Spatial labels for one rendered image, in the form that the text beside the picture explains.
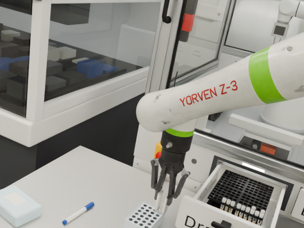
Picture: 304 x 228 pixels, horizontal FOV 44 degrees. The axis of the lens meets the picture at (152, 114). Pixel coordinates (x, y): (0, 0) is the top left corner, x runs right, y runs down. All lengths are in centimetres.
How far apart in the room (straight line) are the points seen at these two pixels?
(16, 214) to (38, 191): 19
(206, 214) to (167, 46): 61
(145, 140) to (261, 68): 84
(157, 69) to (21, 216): 69
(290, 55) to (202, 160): 79
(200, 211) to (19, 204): 54
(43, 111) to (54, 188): 32
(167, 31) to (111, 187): 60
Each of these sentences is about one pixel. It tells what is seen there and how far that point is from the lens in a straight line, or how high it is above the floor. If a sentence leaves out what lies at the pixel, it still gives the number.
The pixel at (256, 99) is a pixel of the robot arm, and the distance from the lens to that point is 80.
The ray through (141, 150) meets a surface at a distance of 154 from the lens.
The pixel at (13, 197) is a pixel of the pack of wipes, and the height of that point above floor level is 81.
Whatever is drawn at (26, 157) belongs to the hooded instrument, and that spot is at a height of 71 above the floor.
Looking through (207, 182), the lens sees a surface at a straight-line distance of 131.
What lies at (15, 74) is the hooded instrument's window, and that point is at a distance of 150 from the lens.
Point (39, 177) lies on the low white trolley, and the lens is 144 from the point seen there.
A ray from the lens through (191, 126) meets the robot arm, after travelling 109.
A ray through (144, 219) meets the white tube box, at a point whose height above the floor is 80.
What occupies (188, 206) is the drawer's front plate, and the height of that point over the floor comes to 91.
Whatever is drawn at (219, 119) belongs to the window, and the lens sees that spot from 139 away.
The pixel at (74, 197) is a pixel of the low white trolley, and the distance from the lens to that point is 135.
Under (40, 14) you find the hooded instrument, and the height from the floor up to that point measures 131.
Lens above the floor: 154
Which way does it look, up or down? 21 degrees down
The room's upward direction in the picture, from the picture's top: 11 degrees clockwise
